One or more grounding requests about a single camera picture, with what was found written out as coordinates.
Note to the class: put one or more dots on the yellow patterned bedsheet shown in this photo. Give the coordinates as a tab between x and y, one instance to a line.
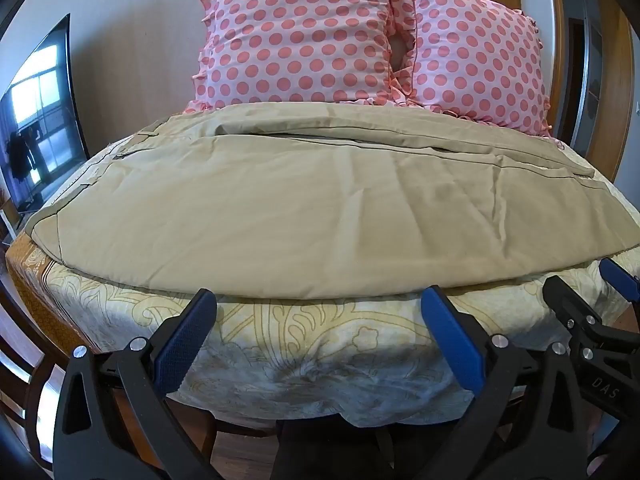
280	350

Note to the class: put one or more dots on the wooden door frame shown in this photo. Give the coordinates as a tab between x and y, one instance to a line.
612	85

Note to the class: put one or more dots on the pink polka dot pillow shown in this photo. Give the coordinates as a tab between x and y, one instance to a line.
480	60
300	35

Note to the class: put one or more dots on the khaki pants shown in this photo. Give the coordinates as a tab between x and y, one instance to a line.
310	210

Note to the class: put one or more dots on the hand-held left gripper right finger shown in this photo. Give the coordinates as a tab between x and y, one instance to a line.
452	345

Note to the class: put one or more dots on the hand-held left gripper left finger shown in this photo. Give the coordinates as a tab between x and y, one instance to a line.
182	345

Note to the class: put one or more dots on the black flat television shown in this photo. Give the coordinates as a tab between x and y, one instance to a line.
42	110

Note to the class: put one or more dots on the dark wooden chair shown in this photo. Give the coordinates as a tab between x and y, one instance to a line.
20	360

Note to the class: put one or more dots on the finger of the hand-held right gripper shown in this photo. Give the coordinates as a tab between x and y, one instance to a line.
567	300
620	280

